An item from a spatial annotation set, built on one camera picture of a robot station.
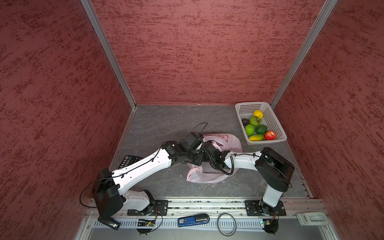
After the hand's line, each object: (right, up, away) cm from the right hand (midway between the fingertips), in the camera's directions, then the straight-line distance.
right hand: (200, 156), depth 91 cm
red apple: (+46, +13, +4) cm, 48 cm away
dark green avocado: (+42, +17, +9) cm, 46 cm away
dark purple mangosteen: (+33, +22, +12) cm, 41 cm away
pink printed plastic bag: (+3, -6, -12) cm, 14 cm away
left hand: (0, +1, -16) cm, 16 cm away
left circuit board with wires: (-28, -30, -19) cm, 45 cm away
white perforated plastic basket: (+36, +30, +22) cm, 52 cm away
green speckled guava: (+39, +22, +12) cm, 47 cm away
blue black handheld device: (-2, -23, -24) cm, 33 cm away
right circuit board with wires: (+34, -29, -21) cm, 49 cm away
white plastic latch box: (+54, -25, -21) cm, 63 cm away
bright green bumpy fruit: (+34, +17, +7) cm, 38 cm away
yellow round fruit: (+44, +28, +18) cm, 55 cm away
